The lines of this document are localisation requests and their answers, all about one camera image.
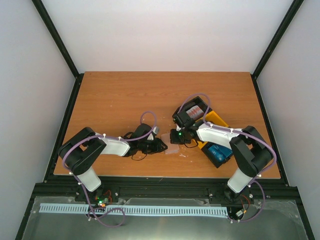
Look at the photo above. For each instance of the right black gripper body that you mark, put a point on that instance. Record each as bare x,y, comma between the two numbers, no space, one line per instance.
180,138

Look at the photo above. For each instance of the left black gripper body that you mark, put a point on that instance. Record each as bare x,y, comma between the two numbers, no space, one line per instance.
147,148

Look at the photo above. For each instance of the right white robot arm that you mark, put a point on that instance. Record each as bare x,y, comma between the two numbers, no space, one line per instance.
252,154

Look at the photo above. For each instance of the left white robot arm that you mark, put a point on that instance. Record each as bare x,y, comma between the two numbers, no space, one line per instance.
82,150

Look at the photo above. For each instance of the black left card bin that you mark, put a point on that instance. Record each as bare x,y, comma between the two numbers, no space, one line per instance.
181,118

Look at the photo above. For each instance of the black card bin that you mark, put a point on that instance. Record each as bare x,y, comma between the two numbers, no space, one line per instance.
205,150
181,118

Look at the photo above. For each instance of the red white card stack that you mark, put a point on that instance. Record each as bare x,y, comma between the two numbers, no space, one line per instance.
195,112

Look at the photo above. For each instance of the yellow middle card bin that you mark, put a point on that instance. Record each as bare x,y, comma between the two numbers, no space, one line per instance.
206,135

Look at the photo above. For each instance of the blue card stack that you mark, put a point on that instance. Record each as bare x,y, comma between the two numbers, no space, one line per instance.
220,153

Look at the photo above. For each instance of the black right card bin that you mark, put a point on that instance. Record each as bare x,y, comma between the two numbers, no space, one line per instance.
205,150

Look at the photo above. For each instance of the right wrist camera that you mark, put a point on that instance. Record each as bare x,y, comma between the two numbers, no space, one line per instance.
178,128

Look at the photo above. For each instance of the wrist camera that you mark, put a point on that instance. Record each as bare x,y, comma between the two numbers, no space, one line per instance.
153,134
178,128

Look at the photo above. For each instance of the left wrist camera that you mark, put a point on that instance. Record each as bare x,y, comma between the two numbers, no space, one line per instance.
153,134

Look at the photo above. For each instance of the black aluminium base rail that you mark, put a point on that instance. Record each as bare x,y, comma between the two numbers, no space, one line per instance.
211,189

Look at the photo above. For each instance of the light blue cable duct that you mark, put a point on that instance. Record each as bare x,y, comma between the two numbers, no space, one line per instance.
137,210

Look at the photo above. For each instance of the left black frame post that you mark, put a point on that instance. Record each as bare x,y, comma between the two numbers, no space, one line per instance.
47,20

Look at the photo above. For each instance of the black frame post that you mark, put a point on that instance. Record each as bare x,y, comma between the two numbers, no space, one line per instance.
279,33
47,20

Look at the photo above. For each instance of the right black frame post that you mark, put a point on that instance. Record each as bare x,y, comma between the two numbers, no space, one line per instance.
279,33

